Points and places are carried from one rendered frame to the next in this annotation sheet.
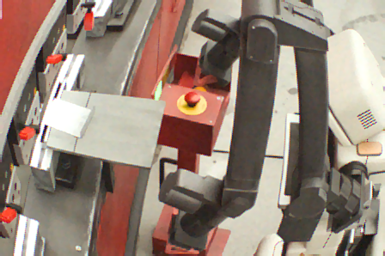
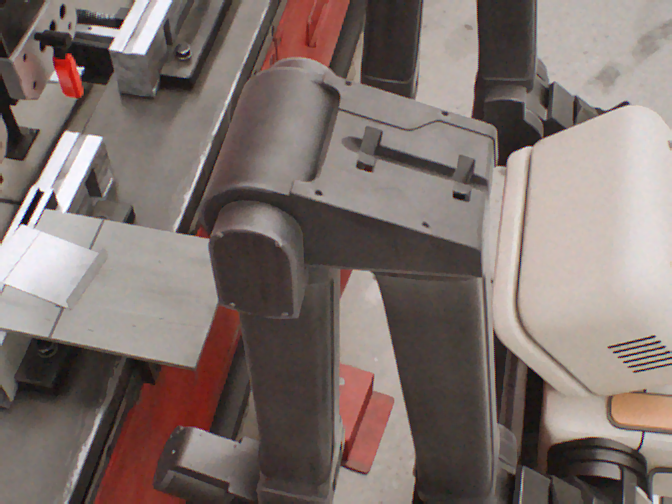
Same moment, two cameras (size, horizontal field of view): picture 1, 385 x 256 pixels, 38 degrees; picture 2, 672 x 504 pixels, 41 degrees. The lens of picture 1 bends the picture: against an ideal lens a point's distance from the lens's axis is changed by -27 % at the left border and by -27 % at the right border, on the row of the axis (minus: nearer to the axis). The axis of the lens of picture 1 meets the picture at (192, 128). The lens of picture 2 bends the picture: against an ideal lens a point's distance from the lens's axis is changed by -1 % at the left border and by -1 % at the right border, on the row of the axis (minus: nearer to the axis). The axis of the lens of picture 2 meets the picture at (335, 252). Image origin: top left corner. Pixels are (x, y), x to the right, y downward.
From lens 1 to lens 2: 51 cm
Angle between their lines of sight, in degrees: 7
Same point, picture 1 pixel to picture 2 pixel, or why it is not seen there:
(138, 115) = (188, 269)
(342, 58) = (581, 197)
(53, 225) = not seen: outside the picture
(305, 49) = (401, 271)
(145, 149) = (191, 333)
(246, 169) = (293, 464)
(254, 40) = (231, 267)
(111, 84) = (166, 194)
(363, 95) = (636, 305)
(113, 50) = (175, 128)
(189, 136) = not seen: hidden behind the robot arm
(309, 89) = (422, 352)
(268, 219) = not seen: hidden behind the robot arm
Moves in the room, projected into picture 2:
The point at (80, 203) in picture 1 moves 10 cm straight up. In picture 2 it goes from (65, 425) to (45, 389)
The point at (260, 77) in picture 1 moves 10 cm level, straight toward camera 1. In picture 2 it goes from (285, 326) to (230, 493)
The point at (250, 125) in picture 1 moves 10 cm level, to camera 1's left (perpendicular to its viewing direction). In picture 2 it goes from (282, 402) to (131, 385)
